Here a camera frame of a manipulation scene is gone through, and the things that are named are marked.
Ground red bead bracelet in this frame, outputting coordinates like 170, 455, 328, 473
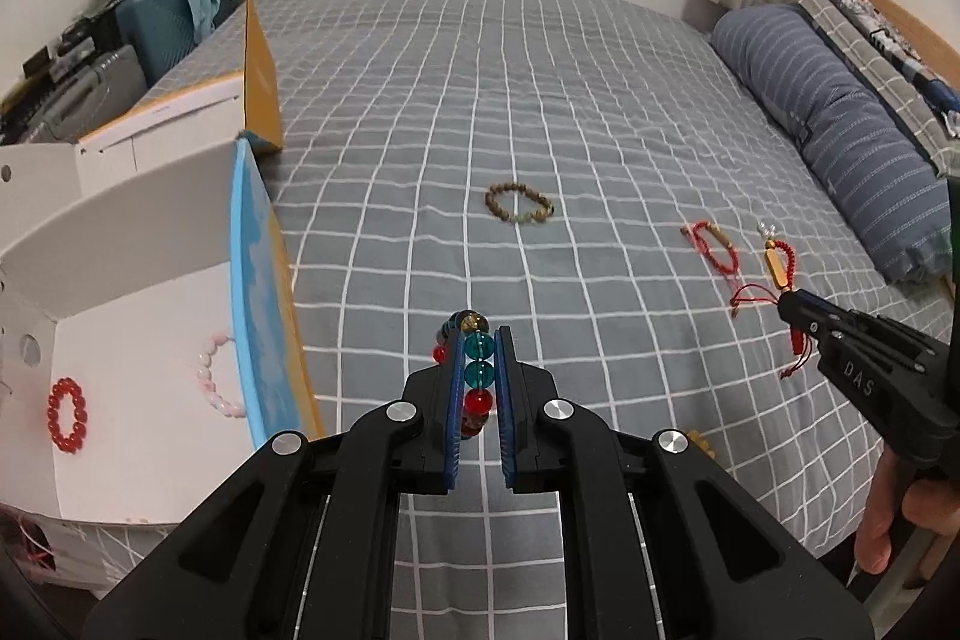
45, 375, 91, 455

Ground grey suitcase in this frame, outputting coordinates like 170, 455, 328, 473
11, 46, 146, 145

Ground multicolour glass bead bracelet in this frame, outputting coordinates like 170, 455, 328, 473
429, 308, 502, 442

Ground grey checked bed sheet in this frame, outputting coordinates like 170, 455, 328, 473
257, 0, 952, 555

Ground blue striped bolster pillow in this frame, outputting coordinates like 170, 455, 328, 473
711, 5, 952, 283

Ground patterned blue white pillow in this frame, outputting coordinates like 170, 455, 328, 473
827, 0, 958, 142

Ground teal suitcase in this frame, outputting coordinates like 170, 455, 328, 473
114, 0, 197, 88

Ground brown wooden bead bracelet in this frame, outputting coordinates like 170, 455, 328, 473
483, 180, 559, 228

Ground pink white bead bracelet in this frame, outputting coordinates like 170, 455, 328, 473
195, 329, 249, 421

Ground open white cardboard box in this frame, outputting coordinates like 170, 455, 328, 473
2, 7, 324, 525

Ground red cord bracelet gold tube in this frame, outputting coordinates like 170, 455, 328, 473
729, 231, 814, 380

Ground grey checked pillow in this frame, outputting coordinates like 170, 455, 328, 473
794, 0, 958, 177

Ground person's right hand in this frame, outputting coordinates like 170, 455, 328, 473
854, 447, 960, 580

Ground red cord bracelet small beads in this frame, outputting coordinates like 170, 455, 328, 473
680, 220, 740, 280

